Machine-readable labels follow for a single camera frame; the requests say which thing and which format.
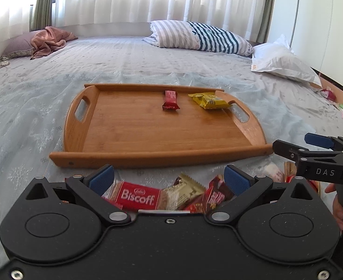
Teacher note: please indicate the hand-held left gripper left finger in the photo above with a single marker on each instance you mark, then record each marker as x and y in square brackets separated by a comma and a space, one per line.
[101, 178]

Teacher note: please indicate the pink blanket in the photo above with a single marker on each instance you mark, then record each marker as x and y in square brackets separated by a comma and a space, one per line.
[48, 42]

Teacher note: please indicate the red and white toy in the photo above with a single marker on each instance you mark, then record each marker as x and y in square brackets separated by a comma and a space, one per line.
[328, 94]

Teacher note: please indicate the white pillow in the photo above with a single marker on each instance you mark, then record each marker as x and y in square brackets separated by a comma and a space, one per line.
[279, 61]

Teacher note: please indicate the wooden tray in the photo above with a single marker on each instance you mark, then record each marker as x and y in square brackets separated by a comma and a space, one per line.
[159, 128]

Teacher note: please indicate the pale pink snack packet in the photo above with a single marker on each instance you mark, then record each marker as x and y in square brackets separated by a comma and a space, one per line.
[273, 171]

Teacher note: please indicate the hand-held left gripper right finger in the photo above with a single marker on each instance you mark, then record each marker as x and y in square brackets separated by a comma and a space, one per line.
[235, 180]

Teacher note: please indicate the person's right hand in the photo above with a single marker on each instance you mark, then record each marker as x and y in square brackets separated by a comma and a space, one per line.
[338, 213]

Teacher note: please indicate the green curtain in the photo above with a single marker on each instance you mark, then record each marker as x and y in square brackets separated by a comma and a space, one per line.
[268, 20]
[43, 5]

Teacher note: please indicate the dark red chocolate packet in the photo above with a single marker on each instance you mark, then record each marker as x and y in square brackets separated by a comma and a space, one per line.
[218, 194]

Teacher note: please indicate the metal keys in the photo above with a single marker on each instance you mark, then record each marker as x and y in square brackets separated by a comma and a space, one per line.
[3, 64]

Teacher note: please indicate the striped pillow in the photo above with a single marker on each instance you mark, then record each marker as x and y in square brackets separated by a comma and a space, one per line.
[189, 35]

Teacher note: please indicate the white sheer curtain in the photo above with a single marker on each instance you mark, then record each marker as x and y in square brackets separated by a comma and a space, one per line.
[130, 0]

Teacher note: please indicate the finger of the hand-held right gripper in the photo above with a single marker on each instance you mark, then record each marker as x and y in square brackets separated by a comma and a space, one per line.
[288, 150]
[319, 140]

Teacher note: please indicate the small dark red snack bar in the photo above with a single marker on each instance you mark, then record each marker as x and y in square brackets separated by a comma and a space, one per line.
[170, 100]

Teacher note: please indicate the yellow snack packet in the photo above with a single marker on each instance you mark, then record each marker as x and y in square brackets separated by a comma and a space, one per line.
[211, 101]

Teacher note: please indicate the white wardrobe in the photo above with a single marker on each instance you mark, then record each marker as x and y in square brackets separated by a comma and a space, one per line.
[311, 20]

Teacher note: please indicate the red biscuit packet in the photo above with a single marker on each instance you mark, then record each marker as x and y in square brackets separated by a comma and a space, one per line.
[138, 197]

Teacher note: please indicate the purple pillow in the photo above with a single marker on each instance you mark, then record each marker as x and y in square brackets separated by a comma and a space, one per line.
[19, 45]

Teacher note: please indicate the beige wafer packet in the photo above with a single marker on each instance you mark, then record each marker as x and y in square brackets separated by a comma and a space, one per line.
[183, 194]

